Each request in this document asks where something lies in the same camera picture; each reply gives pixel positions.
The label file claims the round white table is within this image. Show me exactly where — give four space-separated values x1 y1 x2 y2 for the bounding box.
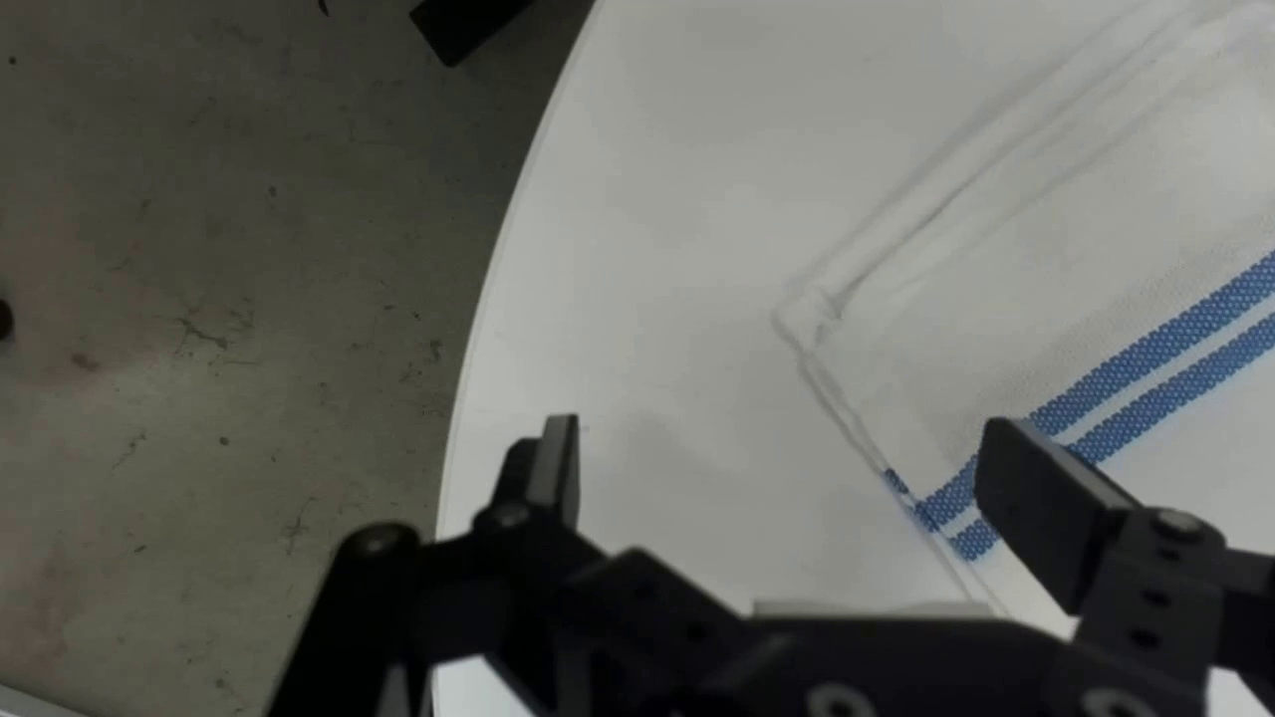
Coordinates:
430 0 1275 717

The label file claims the white towel with blue stripes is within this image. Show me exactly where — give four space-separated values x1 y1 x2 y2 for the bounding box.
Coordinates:
781 0 1275 626

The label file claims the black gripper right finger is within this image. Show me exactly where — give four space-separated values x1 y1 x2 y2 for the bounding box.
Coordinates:
975 418 1229 652

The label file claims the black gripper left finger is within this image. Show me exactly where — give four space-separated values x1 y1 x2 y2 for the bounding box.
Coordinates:
474 414 582 556

